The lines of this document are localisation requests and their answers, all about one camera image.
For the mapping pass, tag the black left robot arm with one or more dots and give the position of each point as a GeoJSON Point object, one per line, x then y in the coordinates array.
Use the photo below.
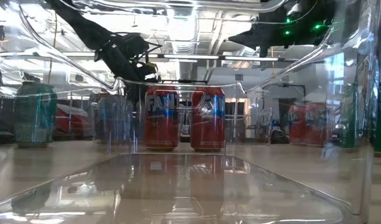
{"type": "Point", "coordinates": [84, 28]}

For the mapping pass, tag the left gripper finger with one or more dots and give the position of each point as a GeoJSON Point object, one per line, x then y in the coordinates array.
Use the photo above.
{"type": "Point", "coordinates": [133, 91]}

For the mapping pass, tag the red soda can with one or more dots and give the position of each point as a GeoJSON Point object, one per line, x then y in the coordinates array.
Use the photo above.
{"type": "Point", "coordinates": [207, 124]}
{"type": "Point", "coordinates": [317, 127]}
{"type": "Point", "coordinates": [161, 124]}
{"type": "Point", "coordinates": [297, 127]}

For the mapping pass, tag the silver soda can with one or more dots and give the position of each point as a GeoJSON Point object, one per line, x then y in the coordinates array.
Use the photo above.
{"type": "Point", "coordinates": [122, 124]}
{"type": "Point", "coordinates": [100, 124]}

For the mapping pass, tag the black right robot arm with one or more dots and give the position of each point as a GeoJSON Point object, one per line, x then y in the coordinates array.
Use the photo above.
{"type": "Point", "coordinates": [311, 37]}

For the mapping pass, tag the red and white object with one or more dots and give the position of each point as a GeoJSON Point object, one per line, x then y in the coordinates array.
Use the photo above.
{"type": "Point", "coordinates": [69, 121]}

